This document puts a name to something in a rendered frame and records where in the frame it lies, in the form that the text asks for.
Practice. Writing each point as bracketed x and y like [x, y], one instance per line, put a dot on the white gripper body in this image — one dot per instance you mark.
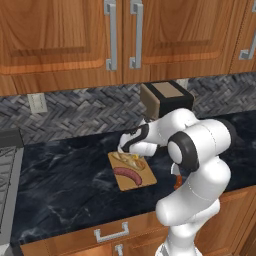
[143, 149]

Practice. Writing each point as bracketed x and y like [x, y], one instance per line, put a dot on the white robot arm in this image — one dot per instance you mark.
[200, 160]

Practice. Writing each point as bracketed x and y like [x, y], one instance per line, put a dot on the red-brown sausage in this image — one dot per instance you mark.
[130, 175]

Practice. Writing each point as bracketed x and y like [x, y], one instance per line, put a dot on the wooden cutting board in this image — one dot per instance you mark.
[140, 178]

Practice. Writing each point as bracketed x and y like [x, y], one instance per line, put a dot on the orange and white bottle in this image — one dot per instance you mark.
[178, 180]

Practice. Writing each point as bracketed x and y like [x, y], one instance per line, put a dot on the black and brown toaster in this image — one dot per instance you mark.
[166, 95]

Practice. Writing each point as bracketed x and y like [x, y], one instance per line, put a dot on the wooden base cupboard run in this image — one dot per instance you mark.
[230, 220]

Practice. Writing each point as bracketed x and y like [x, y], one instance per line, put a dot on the wooden drawer front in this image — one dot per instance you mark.
[66, 238]

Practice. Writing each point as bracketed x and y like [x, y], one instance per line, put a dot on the wide wooden cupboard door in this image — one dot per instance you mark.
[53, 36]

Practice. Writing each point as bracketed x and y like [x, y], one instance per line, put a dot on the narrow wooden cupboard door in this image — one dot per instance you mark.
[245, 30]

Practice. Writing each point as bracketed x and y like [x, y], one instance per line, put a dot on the white wall outlet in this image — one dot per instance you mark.
[37, 103]

